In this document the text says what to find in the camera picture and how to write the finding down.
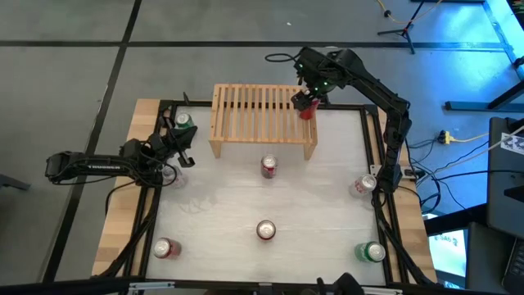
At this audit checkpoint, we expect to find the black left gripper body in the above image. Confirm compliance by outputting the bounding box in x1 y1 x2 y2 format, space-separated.
153 125 199 159

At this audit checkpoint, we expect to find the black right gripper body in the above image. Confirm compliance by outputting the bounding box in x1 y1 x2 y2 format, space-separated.
295 46 345 96

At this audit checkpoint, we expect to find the red cola can black script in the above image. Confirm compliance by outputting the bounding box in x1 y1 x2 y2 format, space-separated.
298 100 320 120

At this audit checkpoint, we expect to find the green soda can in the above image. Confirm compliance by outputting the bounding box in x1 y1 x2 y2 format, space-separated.
354 241 386 263
174 112 196 130

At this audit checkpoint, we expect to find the silver diet cola can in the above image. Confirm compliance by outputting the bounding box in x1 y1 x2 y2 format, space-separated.
349 174 378 199
161 163 189 190

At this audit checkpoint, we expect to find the black and red cola can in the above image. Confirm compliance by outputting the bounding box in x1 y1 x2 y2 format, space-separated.
255 220 278 242

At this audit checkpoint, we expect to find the wooden slatted shelf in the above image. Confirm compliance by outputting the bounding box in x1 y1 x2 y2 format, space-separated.
208 84 319 161

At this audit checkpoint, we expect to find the black tripod stand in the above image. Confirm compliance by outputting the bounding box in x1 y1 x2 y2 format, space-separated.
376 0 427 55

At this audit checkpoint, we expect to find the power strip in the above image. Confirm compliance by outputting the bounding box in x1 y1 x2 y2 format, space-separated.
403 166 427 181

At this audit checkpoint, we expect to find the black desk foot bar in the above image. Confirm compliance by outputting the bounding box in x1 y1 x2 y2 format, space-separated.
445 79 524 112

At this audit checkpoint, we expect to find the grey chair leg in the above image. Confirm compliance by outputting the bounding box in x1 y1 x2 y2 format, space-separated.
0 174 32 192

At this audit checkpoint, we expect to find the white marker tag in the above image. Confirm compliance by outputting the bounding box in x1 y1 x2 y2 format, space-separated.
499 132 524 156

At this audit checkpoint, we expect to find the computer monitor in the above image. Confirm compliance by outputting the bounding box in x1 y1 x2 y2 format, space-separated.
427 229 470 290

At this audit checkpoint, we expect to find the black equipment case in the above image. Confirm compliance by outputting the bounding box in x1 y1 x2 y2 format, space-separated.
486 116 524 239

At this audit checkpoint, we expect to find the black laptop keyboard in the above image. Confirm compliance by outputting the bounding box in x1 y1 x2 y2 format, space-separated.
501 237 524 295

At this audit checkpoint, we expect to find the black aluminium table frame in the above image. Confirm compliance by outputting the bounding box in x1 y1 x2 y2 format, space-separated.
122 99 410 288

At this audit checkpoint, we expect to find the black cable loop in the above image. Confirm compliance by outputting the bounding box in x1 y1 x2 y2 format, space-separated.
264 52 300 64

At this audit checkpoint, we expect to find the yellow floor cable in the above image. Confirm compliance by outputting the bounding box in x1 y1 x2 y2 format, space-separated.
376 0 444 25

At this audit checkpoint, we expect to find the white cable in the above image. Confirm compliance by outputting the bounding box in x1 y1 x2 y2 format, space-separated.
433 125 524 175

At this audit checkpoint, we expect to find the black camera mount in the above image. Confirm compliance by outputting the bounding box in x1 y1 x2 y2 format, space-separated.
316 272 366 295

